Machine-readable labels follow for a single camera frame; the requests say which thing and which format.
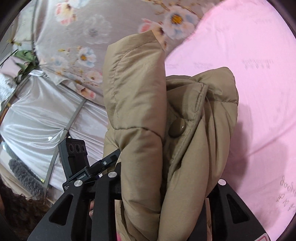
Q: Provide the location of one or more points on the grey floral curtain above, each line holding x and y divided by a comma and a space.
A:
70, 38

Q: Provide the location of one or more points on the olive quilted jacket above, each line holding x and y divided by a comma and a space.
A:
174, 134

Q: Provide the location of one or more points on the person's dark hair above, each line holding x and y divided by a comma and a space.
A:
21, 213

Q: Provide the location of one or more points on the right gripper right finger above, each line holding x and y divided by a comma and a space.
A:
231, 219

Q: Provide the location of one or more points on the white satin curtain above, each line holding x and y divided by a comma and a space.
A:
42, 113

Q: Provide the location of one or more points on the pink bed blanket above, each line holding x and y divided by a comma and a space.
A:
263, 141

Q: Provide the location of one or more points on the person's left hand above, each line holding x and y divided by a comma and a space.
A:
91, 208

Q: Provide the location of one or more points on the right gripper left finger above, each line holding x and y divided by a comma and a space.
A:
83, 212

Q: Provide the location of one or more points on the hanging green garment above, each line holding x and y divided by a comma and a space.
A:
28, 62

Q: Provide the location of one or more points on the grey fluffy duster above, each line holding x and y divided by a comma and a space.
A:
27, 178

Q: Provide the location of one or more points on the grey metal frame bar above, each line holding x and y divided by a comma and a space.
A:
63, 136

